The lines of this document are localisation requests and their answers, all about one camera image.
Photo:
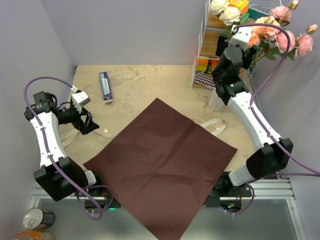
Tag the red wrapping paper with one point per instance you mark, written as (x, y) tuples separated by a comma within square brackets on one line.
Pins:
[(161, 168)]

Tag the white rose stem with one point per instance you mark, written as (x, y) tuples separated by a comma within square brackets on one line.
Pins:
[(226, 13)]

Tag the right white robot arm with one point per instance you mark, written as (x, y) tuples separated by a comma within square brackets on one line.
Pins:
[(269, 156)]

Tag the beige printed ribbon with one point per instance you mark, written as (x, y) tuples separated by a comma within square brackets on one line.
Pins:
[(214, 126)]

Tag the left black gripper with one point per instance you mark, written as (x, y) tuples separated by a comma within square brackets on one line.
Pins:
[(91, 124)]

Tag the teal box top shelf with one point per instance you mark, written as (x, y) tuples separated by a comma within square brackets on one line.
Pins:
[(257, 11)]

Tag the purple toothpaste box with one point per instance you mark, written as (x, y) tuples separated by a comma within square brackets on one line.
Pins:
[(105, 87)]

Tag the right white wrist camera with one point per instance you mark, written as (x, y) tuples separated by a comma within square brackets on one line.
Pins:
[(241, 37)]

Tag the orange box top shelf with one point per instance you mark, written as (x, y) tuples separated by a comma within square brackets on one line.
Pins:
[(240, 4)]

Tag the orange box shelf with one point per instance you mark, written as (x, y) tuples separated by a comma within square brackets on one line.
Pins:
[(240, 4), (206, 65)]

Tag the pink rose stem two blooms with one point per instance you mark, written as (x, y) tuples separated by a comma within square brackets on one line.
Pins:
[(283, 14)]

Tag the aluminium rail frame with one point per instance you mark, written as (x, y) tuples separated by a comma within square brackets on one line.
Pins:
[(271, 216)]

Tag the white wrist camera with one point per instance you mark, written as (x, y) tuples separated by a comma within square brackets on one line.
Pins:
[(79, 100), (241, 37)]

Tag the pink rose bouquet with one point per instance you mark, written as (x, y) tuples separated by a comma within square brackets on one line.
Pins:
[(263, 40)]

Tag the orange box bottom shelf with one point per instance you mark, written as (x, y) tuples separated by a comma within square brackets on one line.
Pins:
[(206, 65)]

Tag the pink rose stem three blooms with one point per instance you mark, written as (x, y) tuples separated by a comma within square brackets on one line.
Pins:
[(299, 46)]

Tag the orange plastic bottle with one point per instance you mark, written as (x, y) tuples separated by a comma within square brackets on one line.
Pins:
[(34, 235)]

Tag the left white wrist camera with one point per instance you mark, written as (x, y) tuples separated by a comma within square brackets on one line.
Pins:
[(79, 100)]

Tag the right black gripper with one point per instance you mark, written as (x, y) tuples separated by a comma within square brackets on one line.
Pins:
[(222, 43)]

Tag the purple wavy pattern cloth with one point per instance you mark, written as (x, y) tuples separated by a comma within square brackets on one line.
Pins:
[(204, 80)]

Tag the white ribbed vase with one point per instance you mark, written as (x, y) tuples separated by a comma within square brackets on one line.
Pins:
[(215, 102)]

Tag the silver top tin can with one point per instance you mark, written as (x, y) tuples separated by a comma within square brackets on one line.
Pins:
[(38, 219)]

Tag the white wire shelf rack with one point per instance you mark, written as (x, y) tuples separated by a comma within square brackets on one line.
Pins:
[(210, 29)]

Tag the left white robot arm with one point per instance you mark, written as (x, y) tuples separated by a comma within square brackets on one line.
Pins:
[(45, 116)]

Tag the green sponge stack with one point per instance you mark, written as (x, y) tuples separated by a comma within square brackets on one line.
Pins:
[(244, 18)]

